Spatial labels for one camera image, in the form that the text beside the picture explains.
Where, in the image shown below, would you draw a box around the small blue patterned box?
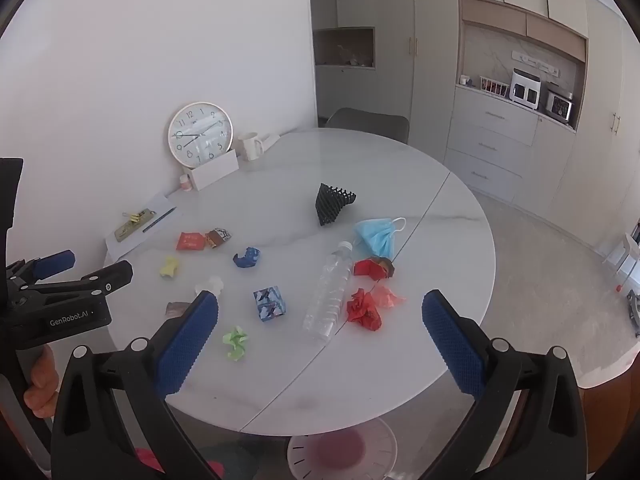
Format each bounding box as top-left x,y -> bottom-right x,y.
252,286 -> 288,321

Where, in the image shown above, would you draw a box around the white dish rack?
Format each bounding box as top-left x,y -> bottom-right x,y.
479,76 -> 511,97

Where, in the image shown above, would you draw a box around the tall grey wardrobe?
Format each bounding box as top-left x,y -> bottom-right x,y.
542,0 -> 640,246

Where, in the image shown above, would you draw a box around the white cardboard box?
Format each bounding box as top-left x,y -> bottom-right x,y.
189,149 -> 240,192

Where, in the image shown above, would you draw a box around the white wall power strip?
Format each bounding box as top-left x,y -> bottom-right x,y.
511,51 -> 563,75

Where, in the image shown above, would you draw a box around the grey cupboard with niche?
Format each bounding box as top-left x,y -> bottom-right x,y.
308,0 -> 458,128

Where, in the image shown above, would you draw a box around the pink plastic wrapper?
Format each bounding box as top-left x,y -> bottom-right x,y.
372,285 -> 408,308

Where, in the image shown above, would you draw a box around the white paper sheet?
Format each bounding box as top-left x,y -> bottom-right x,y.
104,192 -> 177,261

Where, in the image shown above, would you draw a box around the red clear plastic wrapper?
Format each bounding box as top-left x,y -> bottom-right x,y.
346,288 -> 383,332

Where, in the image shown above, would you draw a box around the round white wall clock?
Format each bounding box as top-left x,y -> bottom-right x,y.
167,101 -> 235,169

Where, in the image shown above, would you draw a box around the white stool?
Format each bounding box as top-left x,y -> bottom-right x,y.
602,232 -> 640,276

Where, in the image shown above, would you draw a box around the green crumpled paper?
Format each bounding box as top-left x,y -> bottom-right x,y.
222,325 -> 250,362

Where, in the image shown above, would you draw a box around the blue paper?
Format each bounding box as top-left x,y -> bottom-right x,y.
232,246 -> 262,270

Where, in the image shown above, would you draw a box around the person's left hand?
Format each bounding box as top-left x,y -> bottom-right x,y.
24,347 -> 61,419

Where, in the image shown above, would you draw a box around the white mug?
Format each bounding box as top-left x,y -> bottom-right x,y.
237,132 -> 265,162

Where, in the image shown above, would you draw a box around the pink floral clothing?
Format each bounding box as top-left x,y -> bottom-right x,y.
132,447 -> 166,476

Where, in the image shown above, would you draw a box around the red snack packet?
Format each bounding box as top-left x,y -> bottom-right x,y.
176,231 -> 207,252

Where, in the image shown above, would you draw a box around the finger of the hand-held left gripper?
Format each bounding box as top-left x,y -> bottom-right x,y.
7,250 -> 76,287
15,261 -> 134,307

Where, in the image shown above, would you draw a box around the grey drawer cabinet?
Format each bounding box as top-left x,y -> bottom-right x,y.
444,85 -> 541,206

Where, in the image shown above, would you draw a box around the small ornaments in niche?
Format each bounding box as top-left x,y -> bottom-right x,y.
336,45 -> 373,67

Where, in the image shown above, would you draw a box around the white countertop appliance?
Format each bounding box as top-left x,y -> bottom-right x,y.
510,68 -> 543,109

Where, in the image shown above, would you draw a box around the red and brown wrapper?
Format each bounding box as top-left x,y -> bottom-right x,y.
353,256 -> 396,279

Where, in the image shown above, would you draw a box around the dark metal stand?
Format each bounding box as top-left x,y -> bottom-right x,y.
627,290 -> 640,338

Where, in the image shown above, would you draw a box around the black mesh basket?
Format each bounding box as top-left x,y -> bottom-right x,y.
315,183 -> 357,228

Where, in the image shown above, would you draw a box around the brown leather chair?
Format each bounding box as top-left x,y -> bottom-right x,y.
575,345 -> 640,476

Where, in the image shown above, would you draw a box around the dark pen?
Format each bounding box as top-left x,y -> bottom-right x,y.
142,207 -> 177,233

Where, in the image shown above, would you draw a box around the clear plastic bottle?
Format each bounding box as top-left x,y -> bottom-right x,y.
302,241 -> 354,342

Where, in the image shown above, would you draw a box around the blue face mask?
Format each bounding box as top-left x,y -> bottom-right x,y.
353,217 -> 407,260

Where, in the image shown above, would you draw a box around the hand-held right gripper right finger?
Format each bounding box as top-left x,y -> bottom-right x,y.
417,289 -> 588,480

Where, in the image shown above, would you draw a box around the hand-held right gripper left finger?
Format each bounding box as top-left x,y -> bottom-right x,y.
50,290 -> 223,480

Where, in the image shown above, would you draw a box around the grey chair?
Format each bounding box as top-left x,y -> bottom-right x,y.
325,107 -> 411,145

